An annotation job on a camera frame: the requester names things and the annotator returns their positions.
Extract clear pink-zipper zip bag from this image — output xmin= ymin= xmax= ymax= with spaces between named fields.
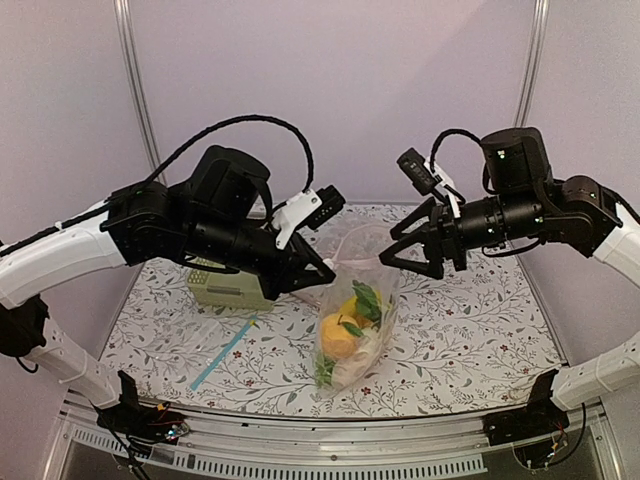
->
xmin=295 ymin=216 xmax=400 ymax=397

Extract green toy grapes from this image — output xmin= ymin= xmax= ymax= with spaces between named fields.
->
xmin=313 ymin=352 xmax=337 ymax=389

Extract floral patterned table mat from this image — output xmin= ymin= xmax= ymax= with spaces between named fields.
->
xmin=101 ymin=252 xmax=563 ymax=418

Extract cream perforated plastic basket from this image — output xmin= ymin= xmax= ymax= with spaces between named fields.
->
xmin=186 ymin=258 xmax=274 ymax=311

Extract aluminium corner post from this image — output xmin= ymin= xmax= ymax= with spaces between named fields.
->
xmin=513 ymin=0 xmax=550 ymax=127
xmin=113 ymin=0 xmax=160 ymax=170

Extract yellow toy lemon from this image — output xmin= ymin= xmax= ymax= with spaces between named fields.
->
xmin=338 ymin=296 xmax=382 ymax=322

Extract aluminium front rail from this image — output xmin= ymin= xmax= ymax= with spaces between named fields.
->
xmin=44 ymin=389 xmax=631 ymax=480

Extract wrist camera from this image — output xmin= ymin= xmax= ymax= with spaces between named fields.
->
xmin=271 ymin=185 xmax=346 ymax=250
xmin=397 ymin=148 xmax=466 ymax=218

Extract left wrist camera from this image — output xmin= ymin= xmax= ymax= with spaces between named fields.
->
xmin=271 ymin=185 xmax=346 ymax=250

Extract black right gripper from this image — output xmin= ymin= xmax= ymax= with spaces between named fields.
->
xmin=379 ymin=188 xmax=545 ymax=278

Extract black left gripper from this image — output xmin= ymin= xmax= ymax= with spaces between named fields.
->
xmin=183 ymin=213 xmax=338 ymax=303

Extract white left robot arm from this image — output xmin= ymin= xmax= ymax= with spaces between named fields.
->
xmin=1 ymin=146 xmax=344 ymax=434

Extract aluminium right corner post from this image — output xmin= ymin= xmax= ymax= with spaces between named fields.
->
xmin=513 ymin=0 xmax=550 ymax=127

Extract clear blue-zipper zip bag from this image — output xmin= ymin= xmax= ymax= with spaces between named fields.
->
xmin=140 ymin=312 xmax=259 ymax=399

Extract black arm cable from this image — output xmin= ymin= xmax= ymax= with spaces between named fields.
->
xmin=428 ymin=128 xmax=640 ymax=226
xmin=0 ymin=114 xmax=315 ymax=256

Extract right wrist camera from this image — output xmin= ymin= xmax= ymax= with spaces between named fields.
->
xmin=397 ymin=148 xmax=466 ymax=218

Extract aluminium left corner post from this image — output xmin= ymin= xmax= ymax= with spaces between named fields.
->
xmin=113 ymin=0 xmax=160 ymax=170

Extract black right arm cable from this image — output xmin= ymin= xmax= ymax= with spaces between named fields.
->
xmin=428 ymin=128 xmax=640 ymax=226

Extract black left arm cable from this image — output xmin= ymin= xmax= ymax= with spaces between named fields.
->
xmin=0 ymin=114 xmax=315 ymax=256

